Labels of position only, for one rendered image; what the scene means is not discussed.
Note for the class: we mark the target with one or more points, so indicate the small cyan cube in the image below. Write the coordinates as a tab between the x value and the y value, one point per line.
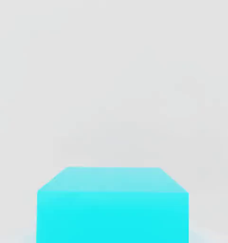
113	214

